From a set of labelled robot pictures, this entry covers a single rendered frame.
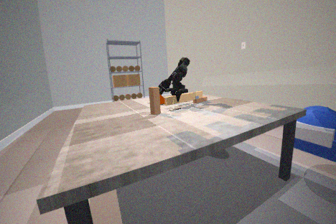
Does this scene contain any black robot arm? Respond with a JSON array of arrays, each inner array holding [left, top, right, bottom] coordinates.
[[158, 57, 190, 95]]

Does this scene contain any long tan wooden rail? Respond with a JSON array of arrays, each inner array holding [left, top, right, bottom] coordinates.
[[164, 91, 203, 106]]

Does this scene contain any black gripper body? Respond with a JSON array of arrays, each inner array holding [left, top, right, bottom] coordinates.
[[166, 81, 188, 93]]

